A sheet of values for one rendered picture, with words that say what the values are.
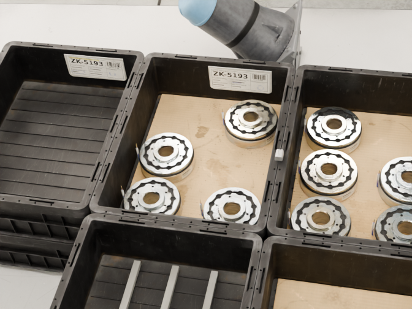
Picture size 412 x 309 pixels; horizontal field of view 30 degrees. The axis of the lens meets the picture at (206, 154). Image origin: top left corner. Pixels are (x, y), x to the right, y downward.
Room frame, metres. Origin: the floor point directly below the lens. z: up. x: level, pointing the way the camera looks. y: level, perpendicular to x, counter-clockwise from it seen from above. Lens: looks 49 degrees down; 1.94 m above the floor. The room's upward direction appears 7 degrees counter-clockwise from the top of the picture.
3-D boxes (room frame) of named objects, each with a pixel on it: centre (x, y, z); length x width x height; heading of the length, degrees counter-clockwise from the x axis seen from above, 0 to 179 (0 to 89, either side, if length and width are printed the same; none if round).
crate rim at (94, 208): (0.93, 0.01, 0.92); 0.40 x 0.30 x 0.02; 163
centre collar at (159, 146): (0.96, 0.07, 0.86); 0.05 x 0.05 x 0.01
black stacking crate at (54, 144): (1.02, 0.29, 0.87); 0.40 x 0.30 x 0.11; 163
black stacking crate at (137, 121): (0.93, 0.01, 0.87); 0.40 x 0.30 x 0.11; 163
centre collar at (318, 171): (0.87, -0.22, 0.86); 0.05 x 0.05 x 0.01
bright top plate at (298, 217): (0.76, -0.18, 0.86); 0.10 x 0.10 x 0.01
